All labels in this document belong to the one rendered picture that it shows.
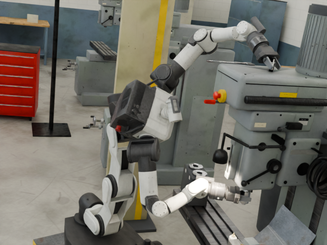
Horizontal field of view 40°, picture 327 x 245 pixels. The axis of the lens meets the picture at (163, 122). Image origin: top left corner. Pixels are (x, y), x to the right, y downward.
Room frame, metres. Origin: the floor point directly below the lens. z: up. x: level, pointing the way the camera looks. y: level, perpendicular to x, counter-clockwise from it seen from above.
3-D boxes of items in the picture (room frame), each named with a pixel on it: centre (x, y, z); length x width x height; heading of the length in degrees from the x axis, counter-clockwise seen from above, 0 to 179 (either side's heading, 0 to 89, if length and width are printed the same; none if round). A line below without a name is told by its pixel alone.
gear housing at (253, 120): (2.08, -0.51, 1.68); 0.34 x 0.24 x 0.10; 110
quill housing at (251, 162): (2.07, -0.47, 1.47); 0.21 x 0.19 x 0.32; 20
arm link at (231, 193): (2.07, -0.37, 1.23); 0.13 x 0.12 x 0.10; 175
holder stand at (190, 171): (2.59, -0.25, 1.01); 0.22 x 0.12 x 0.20; 13
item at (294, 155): (2.13, -0.65, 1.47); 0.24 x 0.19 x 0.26; 20
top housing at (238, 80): (2.07, -0.48, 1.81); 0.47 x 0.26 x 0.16; 110
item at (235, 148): (2.03, -0.36, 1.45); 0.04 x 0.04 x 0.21; 20
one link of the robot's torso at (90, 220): (2.56, 0.30, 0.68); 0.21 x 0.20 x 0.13; 36
